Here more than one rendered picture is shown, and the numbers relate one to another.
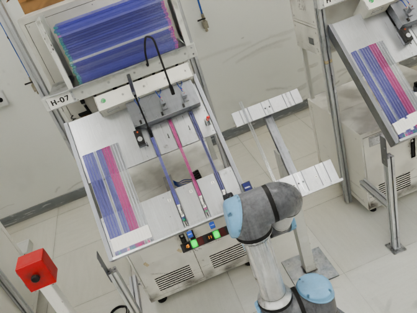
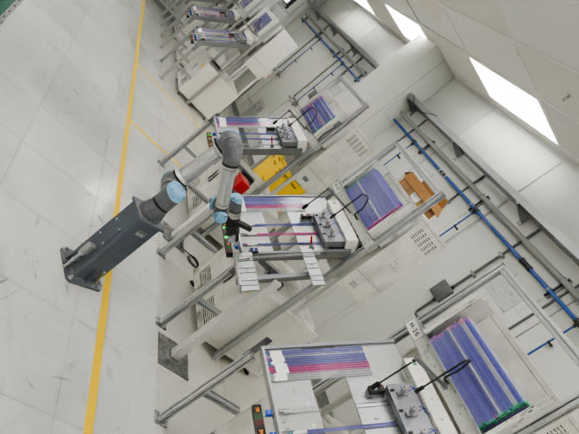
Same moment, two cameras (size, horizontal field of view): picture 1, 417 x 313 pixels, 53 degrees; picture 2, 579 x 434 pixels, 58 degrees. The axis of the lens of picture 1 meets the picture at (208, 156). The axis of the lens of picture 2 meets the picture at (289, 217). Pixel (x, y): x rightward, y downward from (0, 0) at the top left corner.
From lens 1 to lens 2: 2.80 m
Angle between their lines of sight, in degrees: 59
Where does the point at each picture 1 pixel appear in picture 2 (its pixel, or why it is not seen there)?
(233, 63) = not seen: outside the picture
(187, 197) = (257, 230)
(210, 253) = (214, 294)
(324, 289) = (174, 187)
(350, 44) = (370, 350)
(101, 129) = (316, 207)
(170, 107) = (324, 228)
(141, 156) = (293, 218)
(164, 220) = (245, 218)
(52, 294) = not seen: hidden behind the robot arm
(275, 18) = not seen: outside the picture
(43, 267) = (238, 182)
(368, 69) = (340, 351)
